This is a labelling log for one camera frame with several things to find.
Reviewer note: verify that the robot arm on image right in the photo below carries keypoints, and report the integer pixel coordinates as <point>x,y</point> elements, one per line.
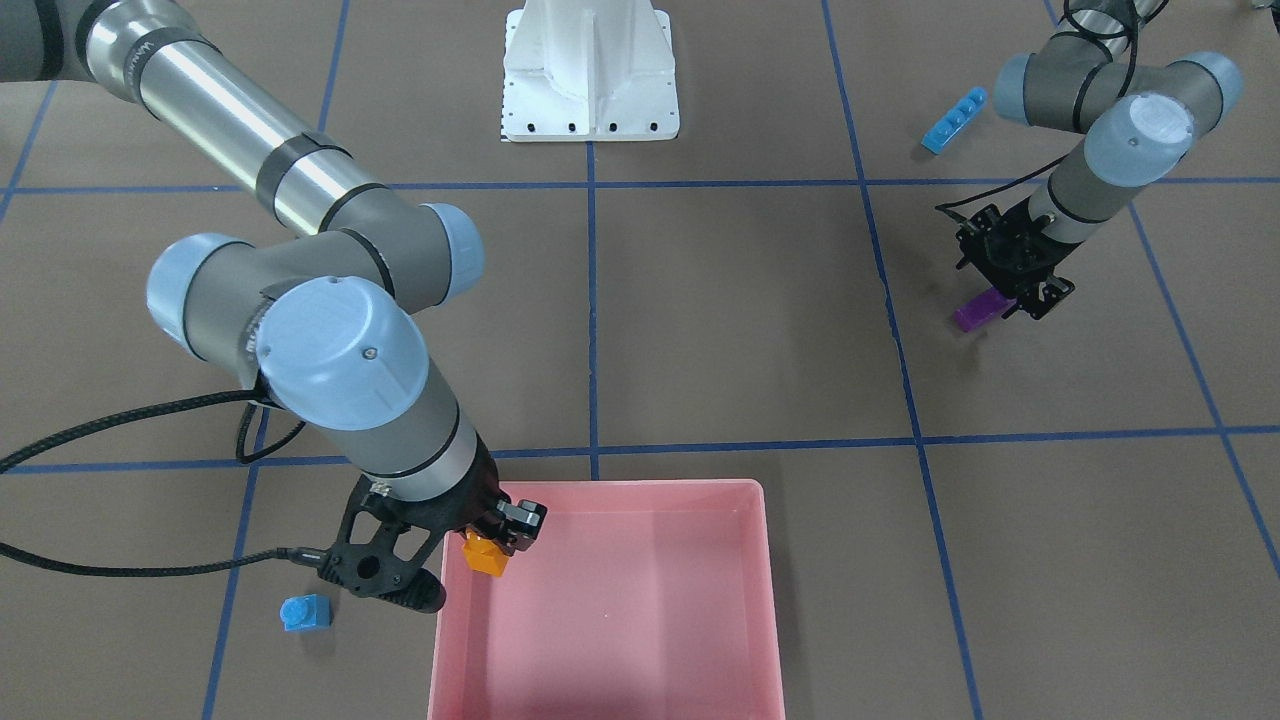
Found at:
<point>1137,123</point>

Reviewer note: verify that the pink plastic box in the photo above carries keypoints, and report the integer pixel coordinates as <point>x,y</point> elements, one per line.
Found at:
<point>640,599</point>

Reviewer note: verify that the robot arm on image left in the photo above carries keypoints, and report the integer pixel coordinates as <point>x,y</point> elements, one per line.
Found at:
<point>321,326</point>

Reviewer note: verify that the purple sloped toy block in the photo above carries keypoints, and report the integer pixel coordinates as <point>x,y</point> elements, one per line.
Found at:
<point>989,305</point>

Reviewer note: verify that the small blue toy block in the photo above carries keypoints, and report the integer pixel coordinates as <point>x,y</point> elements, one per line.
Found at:
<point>306,613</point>

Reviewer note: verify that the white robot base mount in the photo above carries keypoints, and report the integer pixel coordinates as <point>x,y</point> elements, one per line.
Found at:
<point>589,71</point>

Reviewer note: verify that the orange toy block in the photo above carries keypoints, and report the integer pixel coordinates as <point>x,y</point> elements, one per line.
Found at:
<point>484,555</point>

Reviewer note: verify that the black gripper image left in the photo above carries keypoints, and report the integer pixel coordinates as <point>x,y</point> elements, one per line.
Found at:
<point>468,503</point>

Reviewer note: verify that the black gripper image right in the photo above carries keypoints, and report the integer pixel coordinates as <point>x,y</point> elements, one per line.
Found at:
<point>1036,262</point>

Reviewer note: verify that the long blue toy block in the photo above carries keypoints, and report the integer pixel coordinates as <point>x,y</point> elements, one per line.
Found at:
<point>960,116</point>

